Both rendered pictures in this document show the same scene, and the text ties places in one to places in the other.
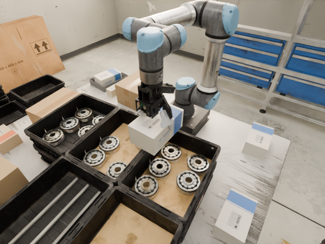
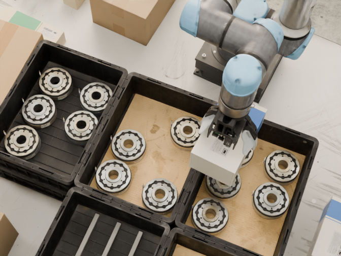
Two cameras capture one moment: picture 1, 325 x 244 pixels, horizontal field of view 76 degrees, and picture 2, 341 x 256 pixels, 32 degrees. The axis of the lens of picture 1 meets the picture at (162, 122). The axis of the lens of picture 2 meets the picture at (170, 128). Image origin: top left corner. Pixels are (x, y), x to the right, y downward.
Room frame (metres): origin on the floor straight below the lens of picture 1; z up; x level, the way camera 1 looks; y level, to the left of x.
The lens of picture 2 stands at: (-0.01, 0.29, 2.46)
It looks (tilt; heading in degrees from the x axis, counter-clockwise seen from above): 64 degrees down; 349
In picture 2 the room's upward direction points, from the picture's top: 3 degrees clockwise
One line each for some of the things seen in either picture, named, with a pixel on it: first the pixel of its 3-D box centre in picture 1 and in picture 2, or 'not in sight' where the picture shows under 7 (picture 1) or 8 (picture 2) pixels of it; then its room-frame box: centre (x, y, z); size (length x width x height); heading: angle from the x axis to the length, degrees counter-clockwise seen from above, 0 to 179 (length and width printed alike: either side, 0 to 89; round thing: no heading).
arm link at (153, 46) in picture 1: (151, 49); (241, 81); (0.59, 0.03, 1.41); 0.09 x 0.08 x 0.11; 144
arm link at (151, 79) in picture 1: (152, 74); (237, 100); (0.59, 0.03, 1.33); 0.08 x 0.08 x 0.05
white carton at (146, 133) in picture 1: (156, 125); (228, 137); (0.61, 0.02, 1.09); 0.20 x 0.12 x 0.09; 145
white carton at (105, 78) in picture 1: (108, 78); not in sight; (1.58, 0.46, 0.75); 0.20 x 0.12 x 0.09; 134
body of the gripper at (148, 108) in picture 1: (151, 96); (230, 119); (0.59, 0.04, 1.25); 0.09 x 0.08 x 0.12; 145
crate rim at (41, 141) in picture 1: (74, 119); (56, 108); (0.85, 0.47, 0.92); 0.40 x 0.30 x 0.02; 150
